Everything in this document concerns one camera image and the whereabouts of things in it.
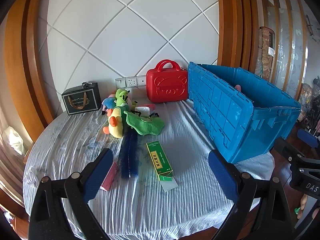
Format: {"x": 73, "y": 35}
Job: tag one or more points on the white crumpled cloth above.
{"x": 30, "y": 177}

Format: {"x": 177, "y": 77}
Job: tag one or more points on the blue and pink plush toy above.
{"x": 108, "y": 102}

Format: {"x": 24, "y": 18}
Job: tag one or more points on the black gift box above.
{"x": 80, "y": 100}

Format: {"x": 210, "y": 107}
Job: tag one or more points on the person's right hand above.
{"x": 303, "y": 205}

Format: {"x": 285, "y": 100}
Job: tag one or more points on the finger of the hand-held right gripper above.
{"x": 285, "y": 148}
{"x": 307, "y": 137}

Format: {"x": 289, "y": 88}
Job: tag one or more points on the white wall switch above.
{"x": 120, "y": 83}

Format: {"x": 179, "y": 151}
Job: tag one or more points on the green frog plush toy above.
{"x": 122, "y": 97}

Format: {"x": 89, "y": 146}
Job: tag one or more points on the patterned rolled carpet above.
{"x": 266, "y": 52}

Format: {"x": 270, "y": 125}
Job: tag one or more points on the white round-hole wall socket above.
{"x": 141, "y": 80}

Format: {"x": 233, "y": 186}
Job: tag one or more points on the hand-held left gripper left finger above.
{"x": 100, "y": 172}

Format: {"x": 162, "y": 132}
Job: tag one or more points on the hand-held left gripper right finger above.
{"x": 222, "y": 177}

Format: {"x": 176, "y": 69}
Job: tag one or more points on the green cloth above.
{"x": 145, "y": 126}

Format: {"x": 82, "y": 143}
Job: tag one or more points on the curved wooden wall frame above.
{"x": 235, "y": 25}
{"x": 20, "y": 55}

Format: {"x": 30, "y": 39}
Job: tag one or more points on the white wall power socket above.
{"x": 131, "y": 82}

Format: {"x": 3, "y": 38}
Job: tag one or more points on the yellow duck plush toy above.
{"x": 116, "y": 125}

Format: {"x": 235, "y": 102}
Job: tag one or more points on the red hard carry case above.
{"x": 166, "y": 85}

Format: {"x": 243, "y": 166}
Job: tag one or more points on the white plastic bag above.
{"x": 13, "y": 140}

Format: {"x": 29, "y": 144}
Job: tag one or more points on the red white soap box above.
{"x": 145, "y": 108}

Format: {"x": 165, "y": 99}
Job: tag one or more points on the green carton box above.
{"x": 158, "y": 162}

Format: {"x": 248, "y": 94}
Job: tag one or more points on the blue bottle brush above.
{"x": 127, "y": 155}

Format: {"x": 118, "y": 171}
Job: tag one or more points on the white striped tablecloth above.
{"x": 75, "y": 140}

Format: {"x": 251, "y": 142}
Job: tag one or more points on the wooden frosted glass screen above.
{"x": 287, "y": 42}

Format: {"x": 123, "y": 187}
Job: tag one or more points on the blue plastic crate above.
{"x": 225, "y": 110}

